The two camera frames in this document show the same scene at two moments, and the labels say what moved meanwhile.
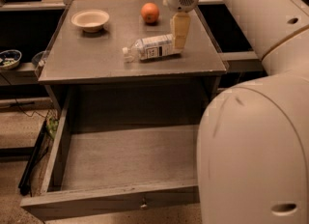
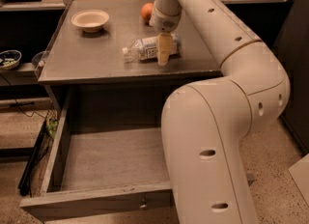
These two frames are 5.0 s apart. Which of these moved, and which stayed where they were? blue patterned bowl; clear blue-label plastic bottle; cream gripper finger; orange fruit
Moved: cream gripper finger
Stayed: clear blue-label plastic bottle; orange fruit; blue patterned bowl
